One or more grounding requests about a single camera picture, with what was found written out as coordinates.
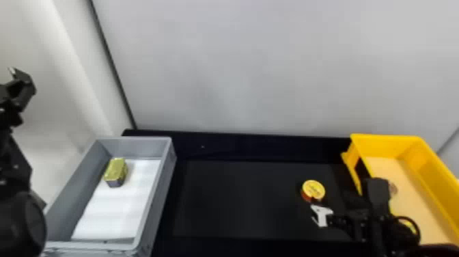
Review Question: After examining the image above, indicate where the gold rectangular tin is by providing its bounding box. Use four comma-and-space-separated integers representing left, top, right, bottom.
103, 157, 129, 189

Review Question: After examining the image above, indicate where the black cable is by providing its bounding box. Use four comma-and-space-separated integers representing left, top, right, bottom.
390, 214, 422, 245

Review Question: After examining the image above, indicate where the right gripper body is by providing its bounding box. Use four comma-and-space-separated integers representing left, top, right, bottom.
331, 209, 371, 242

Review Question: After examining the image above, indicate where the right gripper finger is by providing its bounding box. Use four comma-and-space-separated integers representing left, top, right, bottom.
309, 204, 335, 228

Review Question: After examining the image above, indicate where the white foam pad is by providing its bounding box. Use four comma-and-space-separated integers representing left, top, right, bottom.
70, 157, 163, 243

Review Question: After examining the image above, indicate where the yellow rectangular box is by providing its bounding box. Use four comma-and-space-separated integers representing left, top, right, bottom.
340, 133, 459, 249

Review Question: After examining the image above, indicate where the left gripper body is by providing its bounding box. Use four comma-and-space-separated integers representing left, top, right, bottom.
0, 94, 25, 127

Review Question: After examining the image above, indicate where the grey crate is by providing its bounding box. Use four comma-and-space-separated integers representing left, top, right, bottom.
40, 135, 178, 257

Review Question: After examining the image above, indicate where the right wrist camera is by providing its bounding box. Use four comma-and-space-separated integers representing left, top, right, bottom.
364, 177, 392, 217

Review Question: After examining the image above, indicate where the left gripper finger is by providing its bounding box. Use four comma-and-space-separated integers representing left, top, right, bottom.
5, 66, 38, 109

